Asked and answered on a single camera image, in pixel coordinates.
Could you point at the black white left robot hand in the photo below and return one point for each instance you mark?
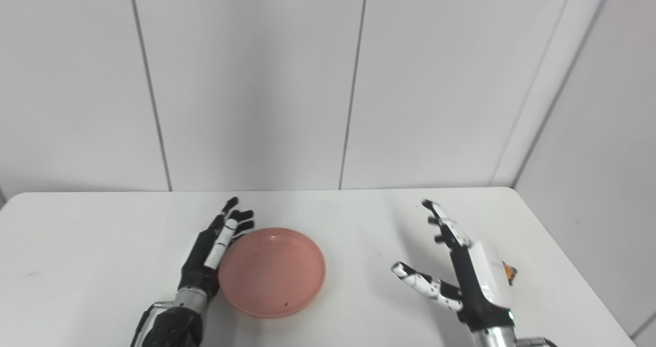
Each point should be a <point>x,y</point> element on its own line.
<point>202,267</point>

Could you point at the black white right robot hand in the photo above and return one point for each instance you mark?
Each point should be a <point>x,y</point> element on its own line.
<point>474,285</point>

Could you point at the chocolate cake slice with fruit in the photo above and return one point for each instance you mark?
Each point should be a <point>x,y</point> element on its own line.
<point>509,271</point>

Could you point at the pink round plate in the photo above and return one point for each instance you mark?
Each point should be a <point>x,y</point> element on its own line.
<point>274,275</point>

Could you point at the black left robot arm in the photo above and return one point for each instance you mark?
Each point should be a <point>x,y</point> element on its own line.
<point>174,324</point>

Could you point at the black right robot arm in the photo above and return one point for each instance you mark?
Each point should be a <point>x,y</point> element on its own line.
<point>494,338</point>

